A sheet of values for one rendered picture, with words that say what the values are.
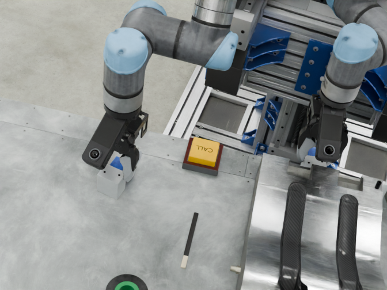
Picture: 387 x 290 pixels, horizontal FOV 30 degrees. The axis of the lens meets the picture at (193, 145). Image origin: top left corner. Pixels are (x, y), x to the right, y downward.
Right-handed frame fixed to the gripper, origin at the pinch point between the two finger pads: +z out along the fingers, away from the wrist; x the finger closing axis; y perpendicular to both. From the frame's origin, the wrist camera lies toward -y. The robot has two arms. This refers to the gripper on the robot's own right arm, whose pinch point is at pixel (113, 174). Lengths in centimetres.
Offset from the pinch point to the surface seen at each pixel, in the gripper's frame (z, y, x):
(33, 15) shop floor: 85, 119, 104
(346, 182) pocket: -1.9, 22.3, -44.6
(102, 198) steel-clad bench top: 4.5, -3.8, 0.4
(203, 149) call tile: 0.9, 16.9, -13.2
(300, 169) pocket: -2.5, 19.8, -34.7
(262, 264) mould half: -8.5, -10.6, -36.6
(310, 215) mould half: -4.0, 8.1, -40.6
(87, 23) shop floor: 85, 128, 81
